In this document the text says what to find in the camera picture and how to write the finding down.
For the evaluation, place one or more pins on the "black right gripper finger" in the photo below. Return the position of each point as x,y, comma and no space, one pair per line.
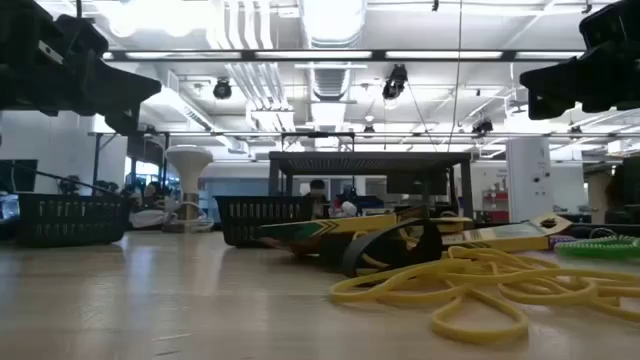
550,80
545,106

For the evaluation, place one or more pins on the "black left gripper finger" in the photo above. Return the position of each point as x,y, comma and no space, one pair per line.
129,121
120,87

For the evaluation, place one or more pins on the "yellow crayon box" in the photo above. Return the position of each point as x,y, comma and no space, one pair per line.
325,227
452,222
500,232

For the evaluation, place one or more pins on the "green spiral wrist coil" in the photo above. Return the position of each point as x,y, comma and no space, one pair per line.
600,248

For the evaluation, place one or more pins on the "yellow rubber band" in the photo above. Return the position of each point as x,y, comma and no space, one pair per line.
600,274
335,296
475,336
475,250

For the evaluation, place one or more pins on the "black ceiling spotlight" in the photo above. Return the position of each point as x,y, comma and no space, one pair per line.
222,89
482,126

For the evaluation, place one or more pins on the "person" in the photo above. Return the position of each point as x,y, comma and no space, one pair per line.
317,192
150,192

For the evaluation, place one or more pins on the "white pillar cabinet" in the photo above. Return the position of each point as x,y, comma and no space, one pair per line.
529,180

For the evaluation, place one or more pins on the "red cabinet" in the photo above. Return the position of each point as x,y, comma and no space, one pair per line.
496,205

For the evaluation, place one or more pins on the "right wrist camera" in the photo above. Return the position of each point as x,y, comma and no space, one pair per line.
610,25

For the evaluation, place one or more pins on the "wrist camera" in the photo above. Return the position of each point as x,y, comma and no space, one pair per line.
610,25
82,35

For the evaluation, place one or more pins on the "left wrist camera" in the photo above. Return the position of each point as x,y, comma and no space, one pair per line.
82,35

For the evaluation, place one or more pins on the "dark wall monitor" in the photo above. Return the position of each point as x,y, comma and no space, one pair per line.
15,175

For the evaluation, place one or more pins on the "black ceiling camera device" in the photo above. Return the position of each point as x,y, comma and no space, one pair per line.
395,82

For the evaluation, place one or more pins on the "black aluminium table frame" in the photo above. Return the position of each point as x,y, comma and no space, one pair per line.
7,234

